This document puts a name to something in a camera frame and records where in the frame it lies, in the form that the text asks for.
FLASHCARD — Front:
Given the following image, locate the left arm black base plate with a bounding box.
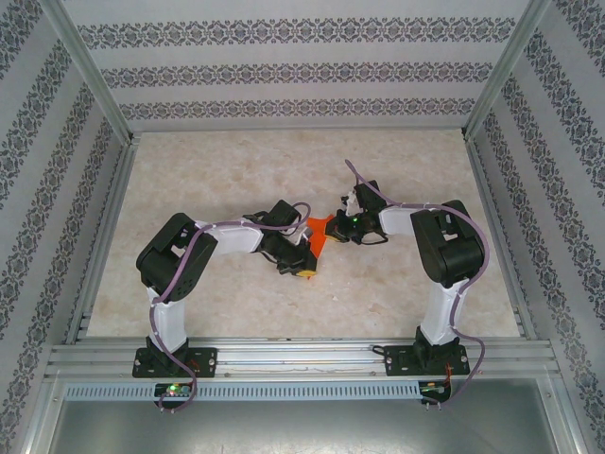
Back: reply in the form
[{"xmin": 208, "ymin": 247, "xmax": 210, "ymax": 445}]
[{"xmin": 131, "ymin": 347, "xmax": 219, "ymax": 379}]

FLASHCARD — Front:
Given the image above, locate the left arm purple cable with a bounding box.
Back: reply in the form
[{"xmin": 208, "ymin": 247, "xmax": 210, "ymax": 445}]
[{"xmin": 148, "ymin": 201, "xmax": 312, "ymax": 413}]

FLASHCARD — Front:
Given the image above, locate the aluminium back frame bar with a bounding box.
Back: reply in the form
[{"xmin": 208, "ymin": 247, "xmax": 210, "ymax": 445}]
[{"xmin": 127, "ymin": 124, "xmax": 469, "ymax": 135}]

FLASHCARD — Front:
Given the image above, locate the orange paper sheet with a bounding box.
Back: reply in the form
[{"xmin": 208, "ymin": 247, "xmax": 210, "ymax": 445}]
[{"xmin": 305, "ymin": 214, "xmax": 338, "ymax": 284}]

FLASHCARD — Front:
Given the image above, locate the aluminium side rail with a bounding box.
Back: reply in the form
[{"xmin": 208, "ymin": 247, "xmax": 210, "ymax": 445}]
[
  {"xmin": 462, "ymin": 136, "xmax": 540, "ymax": 341},
  {"xmin": 63, "ymin": 134, "xmax": 143, "ymax": 344}
]

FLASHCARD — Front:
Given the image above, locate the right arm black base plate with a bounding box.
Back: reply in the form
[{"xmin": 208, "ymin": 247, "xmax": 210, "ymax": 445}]
[{"xmin": 385, "ymin": 344, "xmax": 470, "ymax": 378}]

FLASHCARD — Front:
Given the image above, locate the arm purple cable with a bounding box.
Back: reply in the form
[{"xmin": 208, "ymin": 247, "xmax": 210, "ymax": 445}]
[
  {"xmin": 148, "ymin": 201, "xmax": 312, "ymax": 413},
  {"xmin": 346, "ymin": 159, "xmax": 488, "ymax": 410}
]

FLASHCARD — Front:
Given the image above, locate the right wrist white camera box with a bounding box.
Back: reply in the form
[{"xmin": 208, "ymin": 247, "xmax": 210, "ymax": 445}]
[{"xmin": 340, "ymin": 187, "xmax": 360, "ymax": 215}]

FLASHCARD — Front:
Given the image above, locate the slotted grey cable duct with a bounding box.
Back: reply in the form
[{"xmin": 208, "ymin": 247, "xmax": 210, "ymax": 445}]
[{"xmin": 63, "ymin": 381, "xmax": 422, "ymax": 402}]

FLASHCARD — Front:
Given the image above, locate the grey metal sheet tray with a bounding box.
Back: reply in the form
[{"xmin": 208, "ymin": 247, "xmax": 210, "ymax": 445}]
[{"xmin": 23, "ymin": 377, "xmax": 583, "ymax": 454}]

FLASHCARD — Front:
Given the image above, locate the aluminium mounting rail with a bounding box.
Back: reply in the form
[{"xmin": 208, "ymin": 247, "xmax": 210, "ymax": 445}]
[{"xmin": 44, "ymin": 336, "xmax": 562, "ymax": 379}]

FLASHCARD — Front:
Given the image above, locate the aluminium frame post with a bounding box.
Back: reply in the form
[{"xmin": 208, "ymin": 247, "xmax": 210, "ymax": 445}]
[
  {"xmin": 37, "ymin": 0, "xmax": 143, "ymax": 148},
  {"xmin": 460, "ymin": 0, "xmax": 554, "ymax": 143}
]

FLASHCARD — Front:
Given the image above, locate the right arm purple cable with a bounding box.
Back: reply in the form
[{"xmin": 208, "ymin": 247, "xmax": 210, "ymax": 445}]
[{"xmin": 346, "ymin": 159, "xmax": 488, "ymax": 410}]

